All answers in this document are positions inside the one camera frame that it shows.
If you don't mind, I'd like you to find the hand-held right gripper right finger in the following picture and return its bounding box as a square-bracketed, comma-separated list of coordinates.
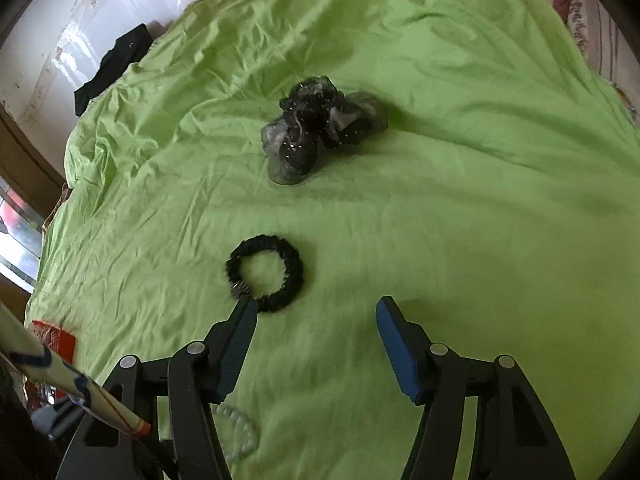
[375, 295, 576, 480]

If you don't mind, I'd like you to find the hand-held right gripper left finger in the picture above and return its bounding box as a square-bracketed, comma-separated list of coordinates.
[55, 296, 259, 480]

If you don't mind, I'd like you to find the small black ring scrunchie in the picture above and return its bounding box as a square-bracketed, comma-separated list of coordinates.
[225, 234, 305, 315]

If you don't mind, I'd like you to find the white tray with red border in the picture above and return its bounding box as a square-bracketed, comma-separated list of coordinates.
[30, 319, 77, 361]

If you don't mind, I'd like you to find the green bed sheet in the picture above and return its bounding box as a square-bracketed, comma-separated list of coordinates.
[25, 0, 640, 480]

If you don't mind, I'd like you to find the white stick with orange band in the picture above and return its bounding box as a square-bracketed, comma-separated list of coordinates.
[0, 300, 151, 436]

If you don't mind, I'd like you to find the black sheer scrunchie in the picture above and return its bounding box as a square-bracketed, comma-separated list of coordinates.
[260, 75, 390, 187]

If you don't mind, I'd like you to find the glass window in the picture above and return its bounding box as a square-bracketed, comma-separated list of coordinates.
[0, 175, 46, 291]

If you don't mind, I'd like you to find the black cloth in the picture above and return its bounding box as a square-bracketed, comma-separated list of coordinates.
[74, 23, 152, 116]

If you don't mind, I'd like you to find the floral patterned bedding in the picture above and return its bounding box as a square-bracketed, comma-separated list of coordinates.
[552, 0, 640, 126]

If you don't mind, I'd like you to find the clear bead bracelet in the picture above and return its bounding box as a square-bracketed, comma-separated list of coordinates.
[210, 402, 261, 461]

